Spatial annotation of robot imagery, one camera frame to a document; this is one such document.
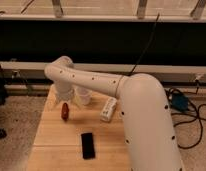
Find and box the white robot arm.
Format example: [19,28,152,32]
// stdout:
[44,56,185,171]

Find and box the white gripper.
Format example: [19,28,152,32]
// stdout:
[55,89,75,105]

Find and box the clear plastic cup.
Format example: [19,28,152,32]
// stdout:
[76,87,91,105]

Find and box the black hanging cable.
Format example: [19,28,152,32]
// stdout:
[126,12,161,77]

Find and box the black cable on floor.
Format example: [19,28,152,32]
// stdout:
[164,87,206,150]

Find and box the blue power adapter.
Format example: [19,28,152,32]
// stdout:
[171,94,188,111]

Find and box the black smartphone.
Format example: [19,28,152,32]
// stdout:
[81,133,95,159]

